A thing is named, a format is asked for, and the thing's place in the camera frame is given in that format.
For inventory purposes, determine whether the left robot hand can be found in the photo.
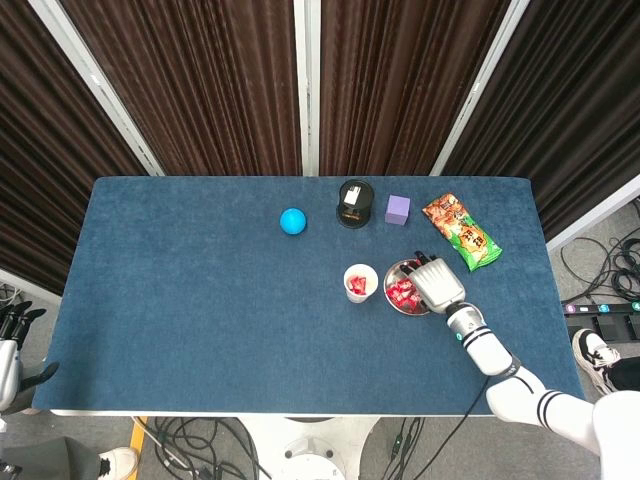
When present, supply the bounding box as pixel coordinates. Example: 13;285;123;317
0;301;60;414

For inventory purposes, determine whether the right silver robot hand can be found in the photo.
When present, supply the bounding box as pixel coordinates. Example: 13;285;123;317
398;250;467;315

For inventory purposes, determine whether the steel bowl with candies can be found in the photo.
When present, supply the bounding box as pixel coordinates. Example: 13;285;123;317
383;258;439;317

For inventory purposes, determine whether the white paper cup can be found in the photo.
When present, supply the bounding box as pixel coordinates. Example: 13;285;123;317
342;263;379;305

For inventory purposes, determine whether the green orange snack bag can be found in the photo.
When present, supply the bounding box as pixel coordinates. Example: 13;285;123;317
422;193;503;273

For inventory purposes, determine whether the purple cube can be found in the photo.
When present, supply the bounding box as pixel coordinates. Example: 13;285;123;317
384;194;412;226

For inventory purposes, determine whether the dark grey trouser leg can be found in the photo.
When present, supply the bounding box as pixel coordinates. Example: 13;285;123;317
0;436;104;480

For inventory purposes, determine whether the black cylindrical can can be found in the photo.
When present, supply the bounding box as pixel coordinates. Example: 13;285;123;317
335;178;376;230

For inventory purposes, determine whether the yellow floor tape strip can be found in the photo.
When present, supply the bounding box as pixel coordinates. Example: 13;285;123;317
128;415;149;454

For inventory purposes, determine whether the blue ball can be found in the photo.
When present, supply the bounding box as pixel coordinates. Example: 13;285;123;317
279;207;309;236

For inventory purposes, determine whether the white black sneaker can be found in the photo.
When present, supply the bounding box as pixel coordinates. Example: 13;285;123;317
572;328;622;396

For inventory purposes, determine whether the black foot pedal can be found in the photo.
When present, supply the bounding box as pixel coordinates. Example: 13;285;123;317
567;312;640;346

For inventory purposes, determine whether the blue velvet table cloth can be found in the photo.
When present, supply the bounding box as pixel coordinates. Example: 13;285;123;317
31;175;586;416

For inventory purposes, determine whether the black trouser leg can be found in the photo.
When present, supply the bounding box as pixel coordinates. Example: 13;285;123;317
607;357;640;391

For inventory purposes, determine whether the brown curtain panel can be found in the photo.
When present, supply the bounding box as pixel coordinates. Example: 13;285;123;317
442;0;640;241
319;0;511;177
59;0;304;177
0;0;151;296

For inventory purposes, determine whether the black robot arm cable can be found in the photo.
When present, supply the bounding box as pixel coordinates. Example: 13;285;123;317
449;377;494;480

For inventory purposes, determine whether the black cable with green light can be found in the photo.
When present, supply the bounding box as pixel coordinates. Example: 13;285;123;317
379;415;426;480

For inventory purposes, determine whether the black cable tangle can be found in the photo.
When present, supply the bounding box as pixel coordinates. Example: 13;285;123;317
132;414;274;480

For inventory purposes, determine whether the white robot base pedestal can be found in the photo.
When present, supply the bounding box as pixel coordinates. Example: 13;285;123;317
234;415;377;480

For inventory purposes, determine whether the black cable coil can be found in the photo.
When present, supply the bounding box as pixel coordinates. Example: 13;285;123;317
559;197;640;306

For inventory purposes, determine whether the white table frame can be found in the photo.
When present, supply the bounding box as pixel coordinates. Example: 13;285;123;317
49;409;494;419

